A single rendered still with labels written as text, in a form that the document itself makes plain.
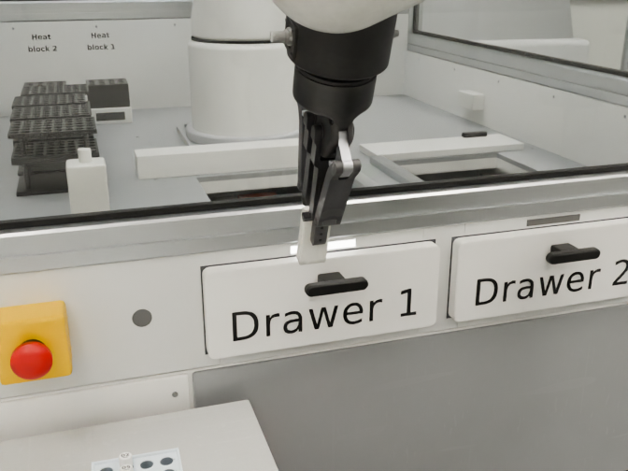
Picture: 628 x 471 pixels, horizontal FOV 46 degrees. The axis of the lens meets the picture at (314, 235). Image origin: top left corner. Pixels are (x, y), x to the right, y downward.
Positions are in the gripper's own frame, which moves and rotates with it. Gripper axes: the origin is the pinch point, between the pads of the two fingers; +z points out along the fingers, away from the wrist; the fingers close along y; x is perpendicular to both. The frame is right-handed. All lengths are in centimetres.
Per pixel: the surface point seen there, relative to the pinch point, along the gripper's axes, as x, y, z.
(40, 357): -28.8, 3.9, 8.7
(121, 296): -20.3, -3.7, 9.1
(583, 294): 39.6, 0.5, 15.4
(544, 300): 33.5, 0.5, 15.4
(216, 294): -10.0, -1.9, 8.9
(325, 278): 2.3, -0.5, 7.2
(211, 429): -12.2, 7.7, 20.3
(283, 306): -2.2, -1.0, 11.3
